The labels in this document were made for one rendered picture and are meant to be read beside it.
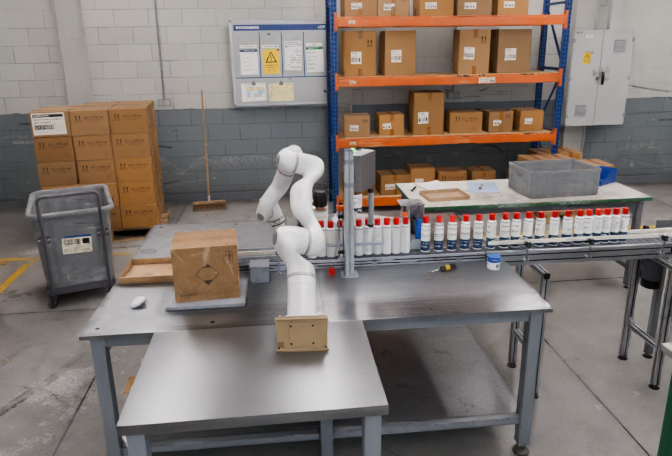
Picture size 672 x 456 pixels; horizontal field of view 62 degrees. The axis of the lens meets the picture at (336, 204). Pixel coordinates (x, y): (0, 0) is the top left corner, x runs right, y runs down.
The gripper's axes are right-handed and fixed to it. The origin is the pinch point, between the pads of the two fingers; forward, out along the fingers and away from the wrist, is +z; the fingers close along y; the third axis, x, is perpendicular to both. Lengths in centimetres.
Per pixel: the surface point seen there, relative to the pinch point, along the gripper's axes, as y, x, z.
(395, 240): -2, -56, 18
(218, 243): -38, 24, -28
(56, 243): 134, 181, -26
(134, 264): 12, 84, -20
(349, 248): -16.0, -31.0, 7.2
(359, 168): -18, -50, -31
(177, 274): -43, 46, -22
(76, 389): 22, 157, 43
